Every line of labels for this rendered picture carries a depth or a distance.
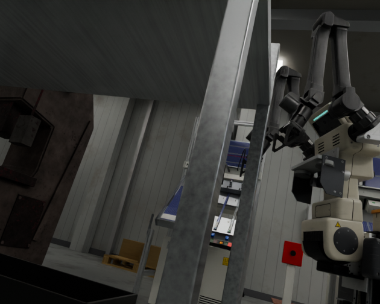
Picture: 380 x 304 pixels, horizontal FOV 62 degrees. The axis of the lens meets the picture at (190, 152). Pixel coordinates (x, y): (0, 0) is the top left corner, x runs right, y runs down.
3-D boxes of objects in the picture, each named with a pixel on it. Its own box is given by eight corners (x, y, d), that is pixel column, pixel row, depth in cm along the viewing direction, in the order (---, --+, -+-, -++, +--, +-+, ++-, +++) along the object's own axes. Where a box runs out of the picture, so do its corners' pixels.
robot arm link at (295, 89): (303, 66, 175) (295, 75, 184) (280, 63, 173) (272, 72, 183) (307, 143, 162) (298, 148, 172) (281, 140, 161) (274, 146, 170)
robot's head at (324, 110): (344, 131, 160) (327, 107, 162) (372, 116, 140) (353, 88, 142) (322, 144, 156) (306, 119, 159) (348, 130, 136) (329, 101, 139)
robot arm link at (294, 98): (324, 96, 121) (312, 105, 129) (300, 78, 122) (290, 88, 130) (308, 117, 118) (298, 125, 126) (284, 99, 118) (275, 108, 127)
